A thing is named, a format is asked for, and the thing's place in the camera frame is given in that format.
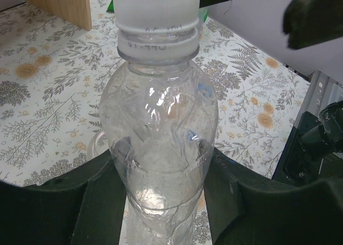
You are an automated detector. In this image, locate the floral patterned table mat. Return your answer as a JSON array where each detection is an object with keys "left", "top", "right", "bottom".
[{"left": 0, "top": 0, "right": 311, "bottom": 245}]

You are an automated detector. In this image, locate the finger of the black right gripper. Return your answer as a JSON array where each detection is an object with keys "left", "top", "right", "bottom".
[{"left": 200, "top": 0, "right": 342, "bottom": 49}]

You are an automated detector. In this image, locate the white blue small bottle cap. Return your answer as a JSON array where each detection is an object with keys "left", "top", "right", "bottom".
[{"left": 113, "top": 0, "right": 200, "bottom": 34}]

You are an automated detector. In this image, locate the clear bottle with silver cap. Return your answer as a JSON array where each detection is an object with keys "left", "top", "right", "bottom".
[{"left": 86, "top": 130, "right": 108, "bottom": 161}]

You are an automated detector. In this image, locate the crushed clear bottle blue-white cap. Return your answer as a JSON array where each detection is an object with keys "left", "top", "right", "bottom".
[{"left": 98, "top": 22, "right": 219, "bottom": 245}]

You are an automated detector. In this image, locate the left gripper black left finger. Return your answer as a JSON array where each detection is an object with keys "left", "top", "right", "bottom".
[{"left": 1, "top": 151, "right": 126, "bottom": 244}]

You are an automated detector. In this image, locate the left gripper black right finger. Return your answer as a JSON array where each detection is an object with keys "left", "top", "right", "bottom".
[{"left": 204, "top": 150, "right": 342, "bottom": 244}]

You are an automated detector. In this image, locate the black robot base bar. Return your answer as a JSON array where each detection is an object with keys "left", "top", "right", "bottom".
[{"left": 272, "top": 109, "right": 342, "bottom": 187}]

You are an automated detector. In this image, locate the wooden two-tier shelf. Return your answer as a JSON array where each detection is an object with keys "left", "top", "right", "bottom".
[{"left": 23, "top": 0, "right": 92, "bottom": 31}]

